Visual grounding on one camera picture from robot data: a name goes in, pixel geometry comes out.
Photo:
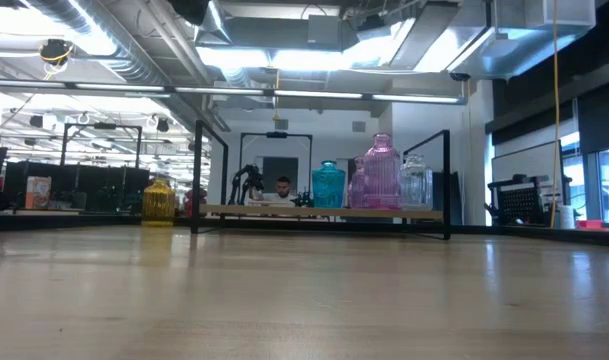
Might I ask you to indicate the small teal glass jar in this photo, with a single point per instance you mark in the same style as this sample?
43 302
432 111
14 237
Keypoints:
328 186

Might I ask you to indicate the pink swirl glass vase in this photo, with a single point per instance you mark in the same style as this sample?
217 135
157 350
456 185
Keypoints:
356 189

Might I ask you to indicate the tall pink ribbed glass bottle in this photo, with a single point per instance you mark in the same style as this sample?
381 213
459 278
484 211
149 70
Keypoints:
381 175

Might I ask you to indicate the clear glass vase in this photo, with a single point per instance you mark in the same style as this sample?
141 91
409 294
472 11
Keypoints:
416 184

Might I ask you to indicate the yellow ribbed glass jar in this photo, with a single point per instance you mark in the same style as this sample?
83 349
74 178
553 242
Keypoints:
158 202

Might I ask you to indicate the black background robot arm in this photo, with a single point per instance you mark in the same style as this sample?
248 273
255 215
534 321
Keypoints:
246 180

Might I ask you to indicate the person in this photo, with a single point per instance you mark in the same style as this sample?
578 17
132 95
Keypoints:
283 189

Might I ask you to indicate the red background object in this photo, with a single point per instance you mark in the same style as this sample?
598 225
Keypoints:
188 200

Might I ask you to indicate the grey ceiling box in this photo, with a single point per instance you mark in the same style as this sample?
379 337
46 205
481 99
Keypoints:
325 31

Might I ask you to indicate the black partition panel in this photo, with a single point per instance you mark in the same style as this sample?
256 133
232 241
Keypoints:
84 180

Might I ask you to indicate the black perforated rack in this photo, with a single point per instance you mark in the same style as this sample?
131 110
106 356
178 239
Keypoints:
529 200

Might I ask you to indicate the white paper roll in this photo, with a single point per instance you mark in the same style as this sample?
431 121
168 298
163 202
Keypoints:
565 217

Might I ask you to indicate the orange and white cereal box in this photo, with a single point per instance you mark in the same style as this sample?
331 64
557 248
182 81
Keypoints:
37 192

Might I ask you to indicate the red box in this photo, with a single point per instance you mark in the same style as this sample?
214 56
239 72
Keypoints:
591 225

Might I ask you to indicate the wooden shelf with black frame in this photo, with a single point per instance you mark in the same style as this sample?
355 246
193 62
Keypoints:
264 211

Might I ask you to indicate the black gantry frame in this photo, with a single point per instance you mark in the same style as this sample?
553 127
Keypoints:
104 126
276 134

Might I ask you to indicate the silver ventilation duct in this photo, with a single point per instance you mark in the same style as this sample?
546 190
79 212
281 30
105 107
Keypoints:
509 45

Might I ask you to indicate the black aluminium table frame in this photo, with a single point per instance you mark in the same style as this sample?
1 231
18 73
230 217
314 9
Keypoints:
549 233

